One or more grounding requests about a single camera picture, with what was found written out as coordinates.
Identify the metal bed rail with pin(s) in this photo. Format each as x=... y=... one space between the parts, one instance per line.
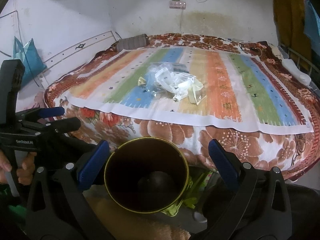
x=302 y=63

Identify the person left hand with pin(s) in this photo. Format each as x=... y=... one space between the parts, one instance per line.
x=24 y=174

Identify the white power strip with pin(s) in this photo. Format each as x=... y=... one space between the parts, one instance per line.
x=177 y=5

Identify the striped colourful mat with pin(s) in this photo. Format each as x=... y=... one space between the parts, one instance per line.
x=241 y=93

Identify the mustard brown hanging garment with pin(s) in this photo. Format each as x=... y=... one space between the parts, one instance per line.
x=289 y=17

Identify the grey striped pillow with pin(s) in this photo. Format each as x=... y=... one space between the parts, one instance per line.
x=132 y=43

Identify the dark bin with gold rim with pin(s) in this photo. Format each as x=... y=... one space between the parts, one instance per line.
x=146 y=175

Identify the clear plastic bag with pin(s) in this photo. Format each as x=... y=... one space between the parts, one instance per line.
x=161 y=70

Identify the yellow paper wrapper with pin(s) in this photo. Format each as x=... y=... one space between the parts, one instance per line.
x=141 y=82

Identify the white bed headboard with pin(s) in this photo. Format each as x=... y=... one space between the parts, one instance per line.
x=74 y=57

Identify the blue patterned curtain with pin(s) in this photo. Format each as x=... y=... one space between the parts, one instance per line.
x=312 y=25

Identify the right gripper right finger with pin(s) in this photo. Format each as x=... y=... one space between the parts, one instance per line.
x=224 y=166

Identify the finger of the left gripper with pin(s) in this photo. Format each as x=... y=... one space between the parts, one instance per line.
x=64 y=125
x=51 y=112

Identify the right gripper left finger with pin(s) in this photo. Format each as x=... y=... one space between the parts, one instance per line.
x=90 y=165

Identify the white plastic bag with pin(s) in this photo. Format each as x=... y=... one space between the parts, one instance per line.
x=177 y=84

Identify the yellowish plastic packet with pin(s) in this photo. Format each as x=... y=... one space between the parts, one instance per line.
x=196 y=92

